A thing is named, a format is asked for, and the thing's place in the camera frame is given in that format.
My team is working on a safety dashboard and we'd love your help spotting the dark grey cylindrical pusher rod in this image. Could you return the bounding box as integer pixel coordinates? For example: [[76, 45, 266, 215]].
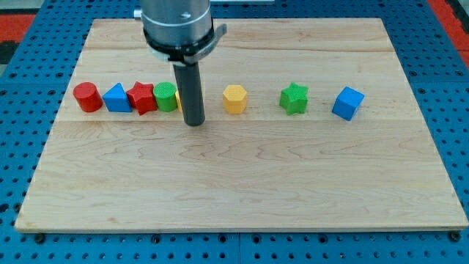
[[173, 63, 205, 127]]

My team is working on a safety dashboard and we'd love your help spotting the green cylinder block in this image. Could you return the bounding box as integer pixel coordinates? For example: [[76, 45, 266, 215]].
[[153, 82, 177, 112]]

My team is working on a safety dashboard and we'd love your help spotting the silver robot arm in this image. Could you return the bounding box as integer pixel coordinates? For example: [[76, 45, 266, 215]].
[[133, 0, 227, 127]]

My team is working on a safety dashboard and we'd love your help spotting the red star block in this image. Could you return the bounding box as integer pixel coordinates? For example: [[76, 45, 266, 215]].
[[126, 81, 158, 115]]

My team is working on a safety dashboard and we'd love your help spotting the green star block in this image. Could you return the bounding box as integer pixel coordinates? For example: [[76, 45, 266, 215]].
[[279, 82, 309, 115]]

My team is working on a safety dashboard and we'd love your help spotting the yellow block behind rod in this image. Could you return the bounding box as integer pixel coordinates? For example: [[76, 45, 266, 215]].
[[175, 90, 182, 113]]

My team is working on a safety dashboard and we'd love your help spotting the yellow hexagon block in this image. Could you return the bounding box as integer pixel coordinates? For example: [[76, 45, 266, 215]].
[[223, 85, 247, 114]]

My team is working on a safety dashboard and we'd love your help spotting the blue triangle block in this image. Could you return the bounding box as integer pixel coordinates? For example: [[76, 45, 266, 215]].
[[103, 83, 132, 112]]

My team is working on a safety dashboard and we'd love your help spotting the red cylinder block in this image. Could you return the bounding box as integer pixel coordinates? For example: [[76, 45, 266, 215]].
[[73, 82, 103, 112]]

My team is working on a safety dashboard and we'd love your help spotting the wooden board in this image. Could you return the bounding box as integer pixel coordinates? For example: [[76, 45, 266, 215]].
[[15, 18, 468, 233]]

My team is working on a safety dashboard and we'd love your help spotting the blue cube block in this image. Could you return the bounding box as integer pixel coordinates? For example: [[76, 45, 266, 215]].
[[332, 87, 365, 121]]

